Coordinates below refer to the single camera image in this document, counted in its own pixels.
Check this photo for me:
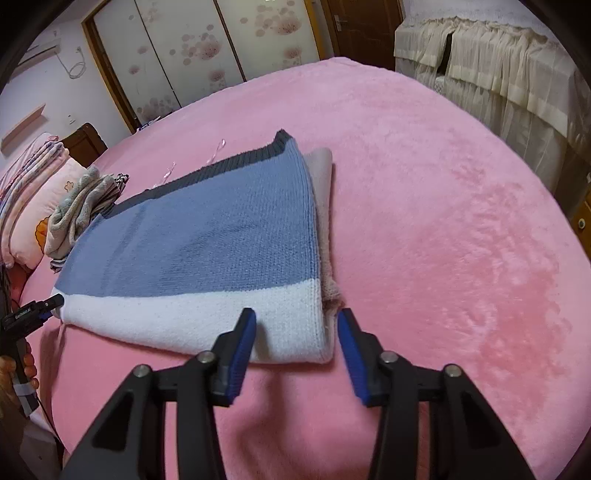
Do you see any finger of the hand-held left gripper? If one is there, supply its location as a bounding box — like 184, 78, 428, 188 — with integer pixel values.
33, 295, 64, 325

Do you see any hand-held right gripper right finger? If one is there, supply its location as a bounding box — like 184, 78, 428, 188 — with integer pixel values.
337, 309, 536, 480

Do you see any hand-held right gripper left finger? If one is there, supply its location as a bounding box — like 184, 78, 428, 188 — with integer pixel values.
60, 308, 257, 480

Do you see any striped knit sweater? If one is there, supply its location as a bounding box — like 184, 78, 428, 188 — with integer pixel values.
50, 130, 345, 365

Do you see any pile of folded grey clothes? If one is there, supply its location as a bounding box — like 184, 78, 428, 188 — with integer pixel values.
48, 173, 131, 274

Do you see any person's left hand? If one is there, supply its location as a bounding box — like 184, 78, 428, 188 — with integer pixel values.
0, 344, 40, 416

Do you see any grey patterned folded garment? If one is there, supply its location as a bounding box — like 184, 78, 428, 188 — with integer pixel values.
45, 166, 116, 259

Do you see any pink cartoon pillow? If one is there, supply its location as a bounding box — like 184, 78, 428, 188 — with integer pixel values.
9, 157, 88, 269

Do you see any pink fleece blanket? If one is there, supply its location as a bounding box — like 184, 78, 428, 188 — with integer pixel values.
21, 56, 591, 480

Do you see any dark wooden headboard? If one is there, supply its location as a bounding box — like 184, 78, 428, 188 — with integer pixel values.
60, 122, 108, 168

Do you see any wooden drawer chest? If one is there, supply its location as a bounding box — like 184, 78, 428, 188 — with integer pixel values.
566, 171, 591, 259

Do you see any floral sliding door wardrobe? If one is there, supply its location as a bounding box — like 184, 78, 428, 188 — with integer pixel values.
82, 0, 333, 134

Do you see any brown wooden door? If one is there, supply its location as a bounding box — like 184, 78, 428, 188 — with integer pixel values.
321, 0, 404, 71

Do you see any pink wall shelf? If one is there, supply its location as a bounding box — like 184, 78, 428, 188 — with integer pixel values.
0, 105, 47, 151

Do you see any white air conditioner cable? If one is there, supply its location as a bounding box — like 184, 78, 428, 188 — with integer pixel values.
60, 46, 87, 80

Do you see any white wall air conditioner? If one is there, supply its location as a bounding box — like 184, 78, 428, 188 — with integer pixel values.
18, 30, 63, 70

